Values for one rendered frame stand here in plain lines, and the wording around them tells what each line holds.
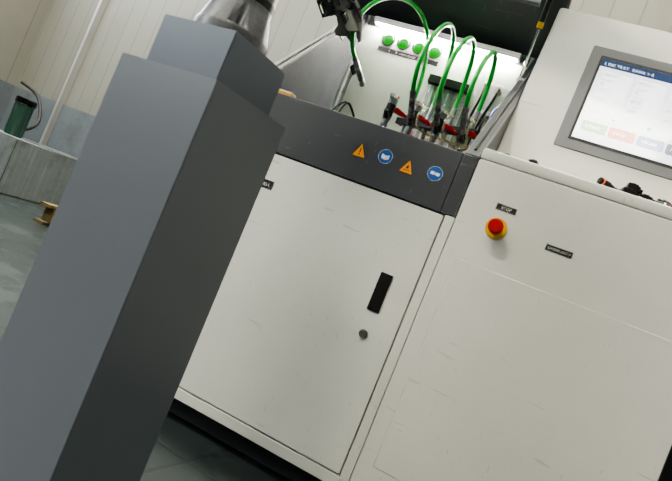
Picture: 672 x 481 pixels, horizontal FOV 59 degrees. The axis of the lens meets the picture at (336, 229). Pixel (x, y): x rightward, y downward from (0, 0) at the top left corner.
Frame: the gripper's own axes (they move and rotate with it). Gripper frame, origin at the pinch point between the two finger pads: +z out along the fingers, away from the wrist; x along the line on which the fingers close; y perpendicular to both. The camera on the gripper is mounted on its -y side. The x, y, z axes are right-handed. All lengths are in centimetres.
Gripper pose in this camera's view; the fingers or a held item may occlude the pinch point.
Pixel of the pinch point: (357, 38)
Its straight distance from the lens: 185.0
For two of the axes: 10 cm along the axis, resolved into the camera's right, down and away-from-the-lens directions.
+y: -7.2, 4.2, -5.5
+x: 6.0, -0.1, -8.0
